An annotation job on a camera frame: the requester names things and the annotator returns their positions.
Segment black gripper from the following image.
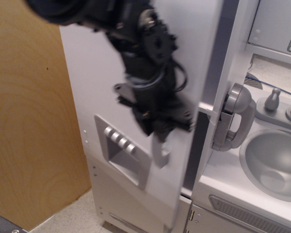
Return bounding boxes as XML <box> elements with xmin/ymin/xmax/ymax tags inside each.
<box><xmin>114</xmin><ymin>72</ymin><xmax>194</xmax><ymax>143</ymax></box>

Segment silver fridge door handle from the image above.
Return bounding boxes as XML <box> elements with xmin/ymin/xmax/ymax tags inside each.
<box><xmin>151</xmin><ymin>133</ymin><xmax>170</xmax><ymax>169</ymax></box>

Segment white fridge door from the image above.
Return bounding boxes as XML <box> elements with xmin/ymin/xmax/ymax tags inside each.
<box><xmin>60</xmin><ymin>0</ymin><xmax>224</xmax><ymax>228</ymax></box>

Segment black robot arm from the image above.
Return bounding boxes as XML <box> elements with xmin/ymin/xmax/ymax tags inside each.
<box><xmin>27</xmin><ymin>0</ymin><xmax>194</xmax><ymax>142</ymax></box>

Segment silver ice dispenser panel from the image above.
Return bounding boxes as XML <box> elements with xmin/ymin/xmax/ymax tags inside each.
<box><xmin>94</xmin><ymin>115</ymin><xmax>151</xmax><ymax>190</ymax></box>

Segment white lower freezer door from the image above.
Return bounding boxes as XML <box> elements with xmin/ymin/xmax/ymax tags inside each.
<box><xmin>86</xmin><ymin>156</ymin><xmax>192</xmax><ymax>233</ymax></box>

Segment grey toy telephone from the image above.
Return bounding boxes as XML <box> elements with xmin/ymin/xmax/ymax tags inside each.
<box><xmin>212</xmin><ymin>83</ymin><xmax>256</xmax><ymax>151</ymax></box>

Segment white toy kitchen cabinet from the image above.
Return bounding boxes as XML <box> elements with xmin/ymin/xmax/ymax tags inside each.
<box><xmin>187</xmin><ymin>0</ymin><xmax>291</xmax><ymax>233</ymax></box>

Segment silver toy sink bowl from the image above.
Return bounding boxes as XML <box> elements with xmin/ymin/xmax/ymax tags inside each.
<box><xmin>239</xmin><ymin>129</ymin><xmax>291</xmax><ymax>202</ymax></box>

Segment grey faucet knob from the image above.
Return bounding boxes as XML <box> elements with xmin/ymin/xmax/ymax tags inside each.
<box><xmin>264</xmin><ymin>88</ymin><xmax>281</xmax><ymax>111</ymax></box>

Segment wooden plywood board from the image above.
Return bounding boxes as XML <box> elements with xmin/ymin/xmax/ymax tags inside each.
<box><xmin>0</xmin><ymin>0</ymin><xmax>90</xmax><ymax>230</ymax></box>

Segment toy microwave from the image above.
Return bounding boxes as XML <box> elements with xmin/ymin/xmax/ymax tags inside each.
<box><xmin>245</xmin><ymin>0</ymin><xmax>291</xmax><ymax>64</ymax></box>

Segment black base equipment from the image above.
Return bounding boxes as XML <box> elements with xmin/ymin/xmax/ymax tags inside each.
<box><xmin>0</xmin><ymin>216</ymin><xmax>27</xmax><ymax>233</ymax></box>

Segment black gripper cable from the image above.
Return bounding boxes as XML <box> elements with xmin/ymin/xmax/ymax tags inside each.
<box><xmin>172</xmin><ymin>63</ymin><xmax>189</xmax><ymax>93</ymax></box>

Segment blue cable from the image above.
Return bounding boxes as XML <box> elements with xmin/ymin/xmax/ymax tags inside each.
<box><xmin>245</xmin><ymin>75</ymin><xmax>291</xmax><ymax>99</ymax></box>

